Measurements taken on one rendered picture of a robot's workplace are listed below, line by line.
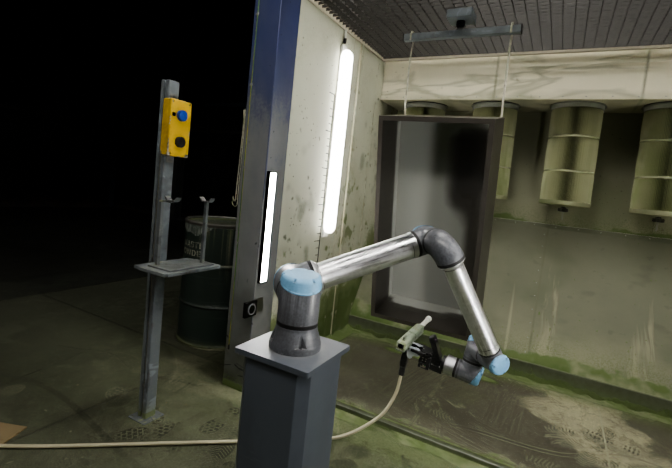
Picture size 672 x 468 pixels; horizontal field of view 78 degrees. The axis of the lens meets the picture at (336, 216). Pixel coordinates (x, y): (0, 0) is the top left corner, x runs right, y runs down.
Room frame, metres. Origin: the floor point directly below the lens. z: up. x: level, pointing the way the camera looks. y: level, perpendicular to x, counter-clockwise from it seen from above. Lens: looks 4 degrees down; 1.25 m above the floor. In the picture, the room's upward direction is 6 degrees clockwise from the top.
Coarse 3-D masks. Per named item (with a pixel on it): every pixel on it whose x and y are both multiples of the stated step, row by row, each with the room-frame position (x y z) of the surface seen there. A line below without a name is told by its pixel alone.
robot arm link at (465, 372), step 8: (456, 360) 1.88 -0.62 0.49; (456, 368) 1.85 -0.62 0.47; (464, 368) 1.84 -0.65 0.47; (472, 368) 1.83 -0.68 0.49; (480, 368) 1.84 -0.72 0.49; (456, 376) 1.86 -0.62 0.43; (464, 376) 1.84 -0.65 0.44; (472, 376) 1.82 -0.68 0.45; (480, 376) 1.81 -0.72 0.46; (472, 384) 1.83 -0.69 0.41
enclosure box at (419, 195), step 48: (384, 144) 2.42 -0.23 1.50; (432, 144) 2.55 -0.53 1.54; (480, 144) 2.42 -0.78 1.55; (384, 192) 2.50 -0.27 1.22; (432, 192) 2.59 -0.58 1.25; (480, 192) 2.46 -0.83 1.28; (384, 240) 2.59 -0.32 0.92; (480, 240) 2.15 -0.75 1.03; (384, 288) 2.69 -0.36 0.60; (432, 288) 2.68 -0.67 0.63; (480, 288) 2.34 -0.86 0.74
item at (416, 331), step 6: (426, 318) 2.28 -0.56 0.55; (420, 324) 2.15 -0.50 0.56; (414, 330) 2.05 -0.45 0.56; (420, 330) 2.08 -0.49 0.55; (402, 336) 1.96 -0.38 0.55; (408, 336) 1.97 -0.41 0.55; (414, 336) 1.99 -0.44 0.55; (402, 342) 1.89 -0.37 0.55; (408, 342) 1.91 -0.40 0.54; (396, 348) 1.90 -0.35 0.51; (402, 348) 1.88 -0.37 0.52; (408, 348) 1.95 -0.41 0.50; (402, 354) 1.99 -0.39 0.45; (402, 360) 1.99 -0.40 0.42; (402, 366) 1.99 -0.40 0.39; (402, 372) 1.99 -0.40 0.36
